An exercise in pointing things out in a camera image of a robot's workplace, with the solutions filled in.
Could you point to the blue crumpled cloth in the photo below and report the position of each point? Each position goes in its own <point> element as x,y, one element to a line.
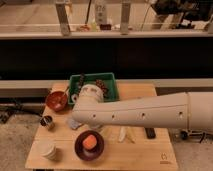
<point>74,125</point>

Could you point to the red bowl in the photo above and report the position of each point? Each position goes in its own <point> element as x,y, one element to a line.
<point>52,101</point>

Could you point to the peeled banana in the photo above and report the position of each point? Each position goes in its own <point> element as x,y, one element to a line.
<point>126,133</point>

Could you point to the green plastic tray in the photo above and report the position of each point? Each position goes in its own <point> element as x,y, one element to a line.
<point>107,78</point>

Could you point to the white tape roll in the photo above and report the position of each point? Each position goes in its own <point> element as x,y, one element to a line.
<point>74,98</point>

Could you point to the small metal cup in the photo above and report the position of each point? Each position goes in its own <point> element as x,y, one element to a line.
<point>47,122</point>

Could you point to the black handled utensil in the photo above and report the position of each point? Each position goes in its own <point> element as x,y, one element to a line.
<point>81,83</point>

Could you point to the white stacked cups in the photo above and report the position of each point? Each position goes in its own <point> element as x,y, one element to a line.
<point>46,149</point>

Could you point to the orange apple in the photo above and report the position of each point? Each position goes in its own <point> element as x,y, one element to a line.
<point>89,142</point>

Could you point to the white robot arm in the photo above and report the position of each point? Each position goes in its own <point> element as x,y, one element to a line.
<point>186,110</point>

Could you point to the bunch of red grapes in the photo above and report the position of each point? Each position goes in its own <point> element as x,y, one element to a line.
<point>103,87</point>

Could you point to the dark purple bowl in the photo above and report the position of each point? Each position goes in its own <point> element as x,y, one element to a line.
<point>89,155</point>

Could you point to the black remote control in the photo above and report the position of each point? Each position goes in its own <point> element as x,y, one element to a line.
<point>150,133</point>

